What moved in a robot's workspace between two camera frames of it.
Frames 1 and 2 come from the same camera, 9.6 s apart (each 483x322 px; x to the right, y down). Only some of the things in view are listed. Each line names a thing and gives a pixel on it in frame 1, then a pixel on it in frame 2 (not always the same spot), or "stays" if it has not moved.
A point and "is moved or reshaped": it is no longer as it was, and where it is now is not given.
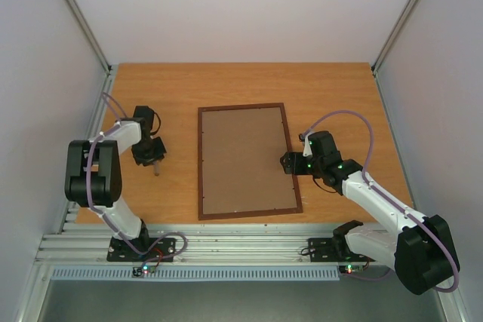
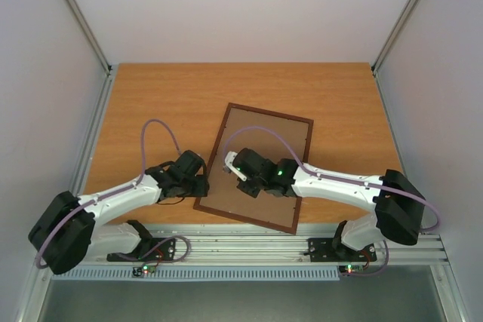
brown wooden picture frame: [223, 216] is moved or reshaped
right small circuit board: [349, 268] stays
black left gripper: [141, 159] → [202, 189]
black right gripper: [289, 163] → [246, 186]
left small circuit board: [139, 271] stays
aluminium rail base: [207, 245] stays
